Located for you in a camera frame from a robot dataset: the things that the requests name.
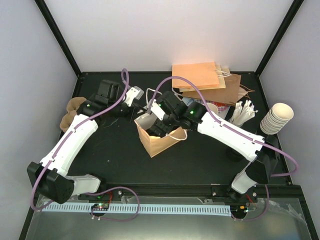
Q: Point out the pulp cup carrier stack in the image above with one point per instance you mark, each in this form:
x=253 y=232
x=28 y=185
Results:
x=71 y=108

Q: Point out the tall white cup stack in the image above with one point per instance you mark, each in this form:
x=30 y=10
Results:
x=276 y=118

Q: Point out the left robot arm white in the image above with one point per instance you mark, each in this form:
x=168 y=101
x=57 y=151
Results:
x=50 y=176

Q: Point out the blue slotted cable duct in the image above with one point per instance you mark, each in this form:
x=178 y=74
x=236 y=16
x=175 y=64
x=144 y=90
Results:
x=157 y=209

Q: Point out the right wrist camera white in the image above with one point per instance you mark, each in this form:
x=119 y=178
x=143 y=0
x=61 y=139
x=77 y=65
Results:
x=157 y=110

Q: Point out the black lid stack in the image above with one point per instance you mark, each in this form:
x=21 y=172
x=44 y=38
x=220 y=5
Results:
x=233 y=155

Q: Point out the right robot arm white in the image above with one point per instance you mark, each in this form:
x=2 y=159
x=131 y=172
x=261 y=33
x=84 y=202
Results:
x=261 y=154

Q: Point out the white paper cup stack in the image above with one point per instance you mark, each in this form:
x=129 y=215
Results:
x=213 y=108

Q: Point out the checkered paper bag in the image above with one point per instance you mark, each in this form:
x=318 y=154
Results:
x=223 y=109

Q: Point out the orange paper bag white handles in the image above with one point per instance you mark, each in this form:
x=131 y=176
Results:
x=157 y=137

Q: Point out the orange paper bag stack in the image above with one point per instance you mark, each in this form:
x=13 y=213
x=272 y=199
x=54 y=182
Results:
x=205 y=76

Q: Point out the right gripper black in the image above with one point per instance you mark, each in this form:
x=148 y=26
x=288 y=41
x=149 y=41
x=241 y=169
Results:
x=166 y=129

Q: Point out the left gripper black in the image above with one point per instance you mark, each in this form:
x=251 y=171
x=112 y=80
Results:
x=134 y=111

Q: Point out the light blue paper bag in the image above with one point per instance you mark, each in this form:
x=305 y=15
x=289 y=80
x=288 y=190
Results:
x=187 y=100

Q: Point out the brown kraft paper bag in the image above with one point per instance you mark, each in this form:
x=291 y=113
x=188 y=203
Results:
x=228 y=95

